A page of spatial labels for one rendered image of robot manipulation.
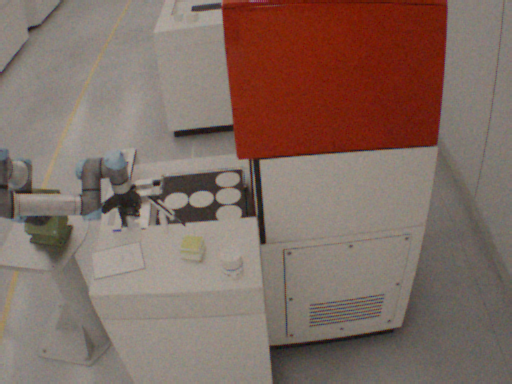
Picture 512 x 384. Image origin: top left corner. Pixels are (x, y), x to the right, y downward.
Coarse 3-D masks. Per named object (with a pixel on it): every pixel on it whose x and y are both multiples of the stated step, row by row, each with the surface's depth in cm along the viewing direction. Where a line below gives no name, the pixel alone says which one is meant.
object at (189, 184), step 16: (176, 176) 236; (192, 176) 235; (208, 176) 235; (240, 176) 233; (176, 192) 228; (192, 192) 227; (240, 192) 225; (192, 208) 219; (208, 208) 219; (160, 224) 213
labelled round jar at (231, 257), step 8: (232, 248) 178; (224, 256) 175; (232, 256) 175; (240, 256) 175; (224, 264) 176; (232, 264) 175; (240, 264) 177; (224, 272) 179; (232, 272) 177; (240, 272) 179
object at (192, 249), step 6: (186, 234) 188; (192, 234) 188; (186, 240) 186; (192, 240) 186; (198, 240) 186; (180, 246) 184; (186, 246) 184; (192, 246) 184; (198, 246) 184; (204, 246) 189; (180, 252) 185; (186, 252) 184; (192, 252) 183; (198, 252) 183; (204, 252) 189; (186, 258) 186; (192, 258) 185; (198, 258) 185
